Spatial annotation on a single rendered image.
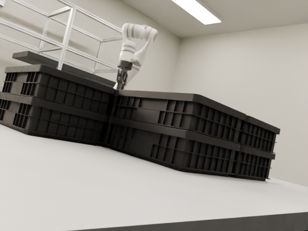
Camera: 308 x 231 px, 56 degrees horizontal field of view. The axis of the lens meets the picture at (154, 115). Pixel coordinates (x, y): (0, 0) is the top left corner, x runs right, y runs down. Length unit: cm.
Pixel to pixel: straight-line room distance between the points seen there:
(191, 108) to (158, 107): 14
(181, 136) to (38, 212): 63
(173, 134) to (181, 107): 9
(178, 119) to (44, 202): 64
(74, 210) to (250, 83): 450
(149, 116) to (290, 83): 363
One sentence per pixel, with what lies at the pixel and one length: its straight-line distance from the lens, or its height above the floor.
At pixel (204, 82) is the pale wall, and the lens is 519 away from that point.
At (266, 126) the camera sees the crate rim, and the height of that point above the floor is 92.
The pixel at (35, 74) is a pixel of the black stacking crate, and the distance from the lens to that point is 105.
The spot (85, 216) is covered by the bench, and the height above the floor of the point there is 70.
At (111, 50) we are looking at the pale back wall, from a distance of 475.
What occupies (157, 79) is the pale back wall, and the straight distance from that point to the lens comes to 539.
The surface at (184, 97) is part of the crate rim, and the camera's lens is 88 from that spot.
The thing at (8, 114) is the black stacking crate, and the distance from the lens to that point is 119.
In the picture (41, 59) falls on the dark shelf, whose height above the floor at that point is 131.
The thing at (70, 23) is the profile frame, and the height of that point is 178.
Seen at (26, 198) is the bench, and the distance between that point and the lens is 30.
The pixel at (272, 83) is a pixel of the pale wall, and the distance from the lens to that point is 457.
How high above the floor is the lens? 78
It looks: 4 degrees up
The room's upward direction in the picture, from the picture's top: 13 degrees clockwise
